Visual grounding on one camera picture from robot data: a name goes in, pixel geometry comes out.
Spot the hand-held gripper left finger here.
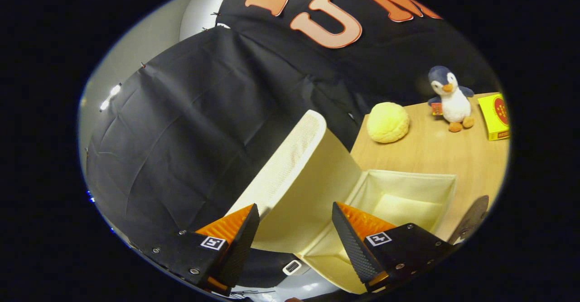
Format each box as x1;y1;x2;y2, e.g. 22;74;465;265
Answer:
140;204;261;297

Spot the yellow round plush cushion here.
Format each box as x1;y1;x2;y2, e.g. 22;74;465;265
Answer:
366;102;411;144

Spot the brown fuzzy shoe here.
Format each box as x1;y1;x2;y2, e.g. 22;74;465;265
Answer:
448;195;490;244

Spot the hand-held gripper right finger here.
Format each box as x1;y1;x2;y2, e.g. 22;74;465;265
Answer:
332;201;454;294

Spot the cream fabric storage box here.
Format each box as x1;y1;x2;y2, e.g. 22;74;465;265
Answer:
227;110;457;295

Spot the yellow book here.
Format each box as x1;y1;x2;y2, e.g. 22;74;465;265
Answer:
477;92;510;141

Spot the penguin plush toy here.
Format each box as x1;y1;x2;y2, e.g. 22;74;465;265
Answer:
427;65;475;133

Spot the ceiling light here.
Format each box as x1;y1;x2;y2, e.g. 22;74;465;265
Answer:
100;83;122;111

